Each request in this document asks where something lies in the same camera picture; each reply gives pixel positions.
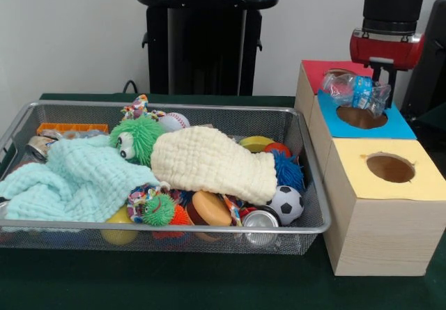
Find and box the black cable behind table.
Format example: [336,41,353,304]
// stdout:
[122,79,140,95]

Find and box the black stand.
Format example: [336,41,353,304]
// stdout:
[400,0,446,116]

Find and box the crushed clear plastic bottle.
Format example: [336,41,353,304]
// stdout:
[320,72,393,118]

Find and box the small green spiky toy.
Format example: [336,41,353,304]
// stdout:
[141,193,176,226]

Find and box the large green spiky eyed toy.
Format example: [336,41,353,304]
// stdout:
[109,116,167,167]

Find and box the black white soccer ball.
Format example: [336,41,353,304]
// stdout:
[268,185,305,226]

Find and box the white baseball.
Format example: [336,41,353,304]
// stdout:
[159,112,191,132]

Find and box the orange plastic block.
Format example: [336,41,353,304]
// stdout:
[36,123,109,137]

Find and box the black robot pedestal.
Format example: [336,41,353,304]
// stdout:
[134,0,279,97]

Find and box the dark green tablecloth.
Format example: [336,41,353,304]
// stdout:
[0,93,446,310]

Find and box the mint green waffle cloth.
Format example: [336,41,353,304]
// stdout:
[0,134,164,223]

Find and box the blue spiky ball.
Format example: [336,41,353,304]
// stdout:
[271,149,306,194]

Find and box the wooden box with three holes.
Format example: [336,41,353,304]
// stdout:
[294,59,446,277]

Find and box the cream waffle cloth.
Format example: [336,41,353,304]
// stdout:
[150,125,279,206]

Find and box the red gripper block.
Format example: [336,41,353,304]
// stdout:
[349,27,425,108]

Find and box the silver drink can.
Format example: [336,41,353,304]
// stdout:
[241,209,282,229]

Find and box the shallow metal mesh bin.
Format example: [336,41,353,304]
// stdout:
[0,100,332,256]

